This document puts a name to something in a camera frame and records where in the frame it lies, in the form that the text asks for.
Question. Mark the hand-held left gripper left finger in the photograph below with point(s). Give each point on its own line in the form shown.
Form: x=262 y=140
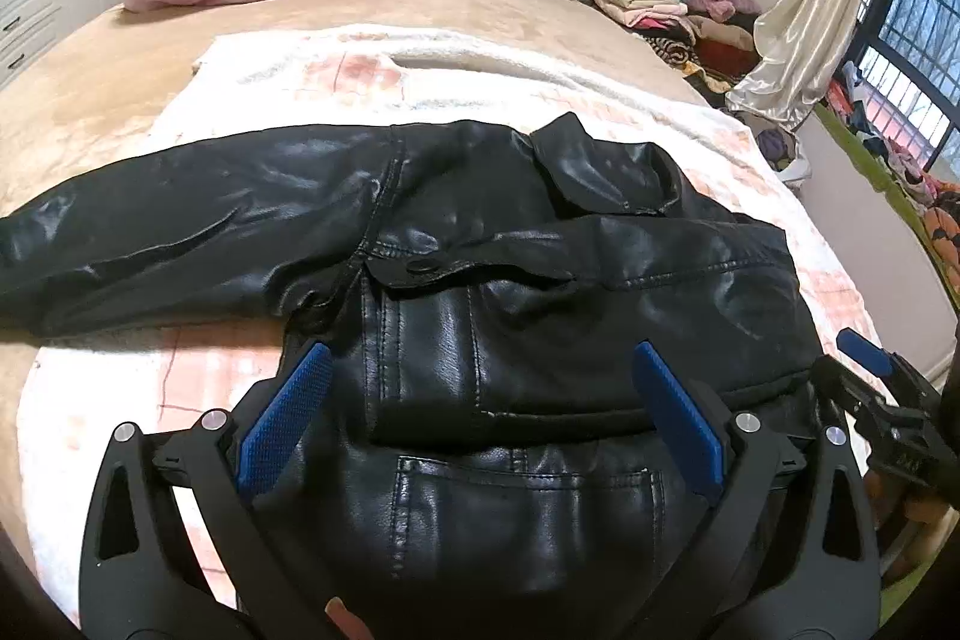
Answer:
x=286 y=419

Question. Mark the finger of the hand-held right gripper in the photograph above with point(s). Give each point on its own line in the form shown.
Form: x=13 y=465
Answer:
x=862 y=351

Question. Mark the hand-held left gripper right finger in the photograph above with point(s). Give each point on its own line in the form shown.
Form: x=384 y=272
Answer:
x=676 y=419

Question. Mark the black leather jacket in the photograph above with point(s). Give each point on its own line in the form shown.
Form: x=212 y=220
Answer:
x=465 y=325

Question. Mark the heap of colourful clothes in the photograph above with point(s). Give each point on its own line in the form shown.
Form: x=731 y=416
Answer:
x=911 y=175

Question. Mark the pile of folded clothes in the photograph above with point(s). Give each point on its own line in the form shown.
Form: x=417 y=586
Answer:
x=660 y=3

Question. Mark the person's left hand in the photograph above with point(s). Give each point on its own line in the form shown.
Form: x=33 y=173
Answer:
x=349 y=621

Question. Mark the purple cloth in white bag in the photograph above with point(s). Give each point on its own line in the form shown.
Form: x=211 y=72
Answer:
x=780 y=149

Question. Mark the black framed window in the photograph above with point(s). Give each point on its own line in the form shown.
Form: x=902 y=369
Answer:
x=919 y=3

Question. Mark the tan bed cover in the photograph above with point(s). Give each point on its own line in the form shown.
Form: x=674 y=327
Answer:
x=97 y=85

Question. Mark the white pink checked blanket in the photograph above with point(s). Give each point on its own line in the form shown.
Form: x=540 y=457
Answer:
x=465 y=78

